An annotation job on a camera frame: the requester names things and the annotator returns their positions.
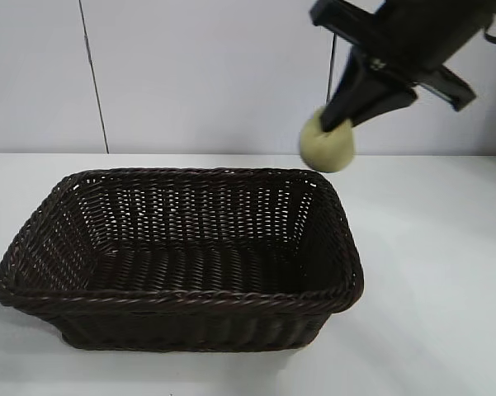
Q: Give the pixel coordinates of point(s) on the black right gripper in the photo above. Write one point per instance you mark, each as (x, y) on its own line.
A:
(417, 37)

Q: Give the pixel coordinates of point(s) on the pale yellow egg yolk pastry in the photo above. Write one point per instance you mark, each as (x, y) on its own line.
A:
(330, 152)

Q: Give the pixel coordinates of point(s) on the dark brown wicker basket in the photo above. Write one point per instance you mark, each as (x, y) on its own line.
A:
(190, 268)

